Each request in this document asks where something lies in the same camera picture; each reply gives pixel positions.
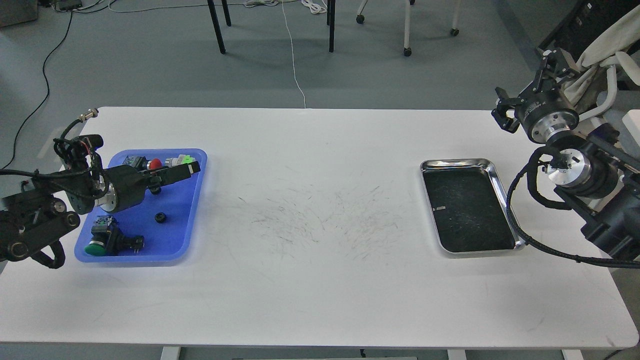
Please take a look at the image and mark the silver metal tray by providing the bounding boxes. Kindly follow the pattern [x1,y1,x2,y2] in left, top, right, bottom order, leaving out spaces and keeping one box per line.
[420,158,526,258]

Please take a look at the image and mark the white floor cable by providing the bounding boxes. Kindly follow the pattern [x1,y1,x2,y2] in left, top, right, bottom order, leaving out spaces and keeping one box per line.
[107,0,328,109]

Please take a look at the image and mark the green push button switch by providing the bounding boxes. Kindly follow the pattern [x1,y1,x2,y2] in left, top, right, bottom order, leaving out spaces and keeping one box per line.
[84,215,145,256]

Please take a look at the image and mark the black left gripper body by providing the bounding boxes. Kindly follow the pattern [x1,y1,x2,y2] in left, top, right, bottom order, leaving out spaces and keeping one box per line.
[94,165,162,214]

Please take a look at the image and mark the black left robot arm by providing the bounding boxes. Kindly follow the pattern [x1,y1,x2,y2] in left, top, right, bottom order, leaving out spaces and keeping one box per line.
[0,108,201,269]

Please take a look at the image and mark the blue plastic tray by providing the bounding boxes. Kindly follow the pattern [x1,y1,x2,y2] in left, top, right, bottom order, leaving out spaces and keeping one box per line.
[74,148,208,265]

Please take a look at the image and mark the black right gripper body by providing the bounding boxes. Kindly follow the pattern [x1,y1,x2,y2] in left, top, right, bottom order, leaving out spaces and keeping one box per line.
[514,89,579,144]

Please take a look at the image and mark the white rolling chair base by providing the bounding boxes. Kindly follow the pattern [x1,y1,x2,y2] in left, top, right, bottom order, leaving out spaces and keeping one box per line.
[355,0,462,57]

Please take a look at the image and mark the red push button switch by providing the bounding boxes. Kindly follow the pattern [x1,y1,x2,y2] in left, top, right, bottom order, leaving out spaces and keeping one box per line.
[122,155,163,172]

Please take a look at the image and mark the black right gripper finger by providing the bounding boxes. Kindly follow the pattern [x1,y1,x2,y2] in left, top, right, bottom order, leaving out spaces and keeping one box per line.
[491,87,522,133]
[535,48,581,94]

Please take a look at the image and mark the green grey connector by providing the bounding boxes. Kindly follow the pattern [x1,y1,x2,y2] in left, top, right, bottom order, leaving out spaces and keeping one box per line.
[163,153,198,167]

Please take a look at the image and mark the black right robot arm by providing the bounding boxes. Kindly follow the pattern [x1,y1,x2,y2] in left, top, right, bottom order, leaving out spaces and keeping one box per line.
[491,48,640,270]

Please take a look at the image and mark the black floor cable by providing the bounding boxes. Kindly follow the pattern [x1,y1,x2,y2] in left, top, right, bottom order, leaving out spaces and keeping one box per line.
[0,0,101,172]

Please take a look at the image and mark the black chair legs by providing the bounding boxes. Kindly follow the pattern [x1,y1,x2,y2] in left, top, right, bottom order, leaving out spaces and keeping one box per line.
[205,0,338,55]

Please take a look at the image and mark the white chair with beige cloth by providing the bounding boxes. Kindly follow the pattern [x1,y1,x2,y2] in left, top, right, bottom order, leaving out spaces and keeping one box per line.
[563,2,639,158]

